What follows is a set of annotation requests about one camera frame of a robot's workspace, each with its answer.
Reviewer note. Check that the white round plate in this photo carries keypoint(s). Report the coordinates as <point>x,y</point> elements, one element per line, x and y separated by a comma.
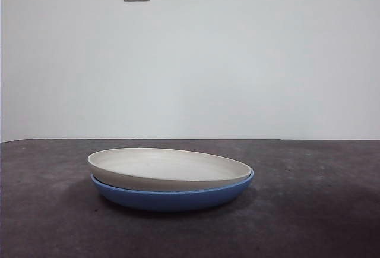
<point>164,170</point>

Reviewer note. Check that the blue round plate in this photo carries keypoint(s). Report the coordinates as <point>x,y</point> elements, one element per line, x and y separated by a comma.
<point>173,201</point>

